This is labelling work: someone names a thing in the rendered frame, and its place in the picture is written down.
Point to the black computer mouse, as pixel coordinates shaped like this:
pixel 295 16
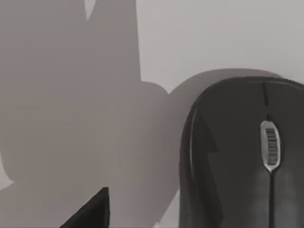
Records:
pixel 237 154

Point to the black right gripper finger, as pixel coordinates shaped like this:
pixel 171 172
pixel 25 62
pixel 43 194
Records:
pixel 95 211

